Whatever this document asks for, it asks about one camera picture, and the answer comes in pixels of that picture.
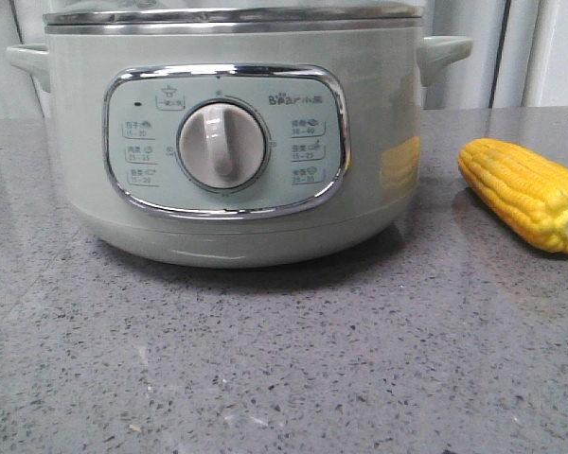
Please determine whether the glass lid with steel rim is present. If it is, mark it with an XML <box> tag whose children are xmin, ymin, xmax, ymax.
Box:
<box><xmin>44</xmin><ymin>1</ymin><xmax>423</xmax><ymax>26</ymax></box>

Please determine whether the yellow corn cob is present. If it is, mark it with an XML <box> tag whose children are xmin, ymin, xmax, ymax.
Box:
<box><xmin>457</xmin><ymin>138</ymin><xmax>568</xmax><ymax>253</ymax></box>

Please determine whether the pale green electric cooking pot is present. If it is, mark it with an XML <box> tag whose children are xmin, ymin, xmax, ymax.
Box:
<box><xmin>6</xmin><ymin>18</ymin><xmax>471</xmax><ymax>268</ymax></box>

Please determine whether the grey-white timer knob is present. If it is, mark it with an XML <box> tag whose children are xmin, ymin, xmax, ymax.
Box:
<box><xmin>179</xmin><ymin>102</ymin><xmax>266</xmax><ymax>190</ymax></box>

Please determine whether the black cable on wall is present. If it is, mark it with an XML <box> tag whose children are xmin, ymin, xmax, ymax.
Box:
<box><xmin>488</xmin><ymin>0</ymin><xmax>512</xmax><ymax>109</ymax></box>

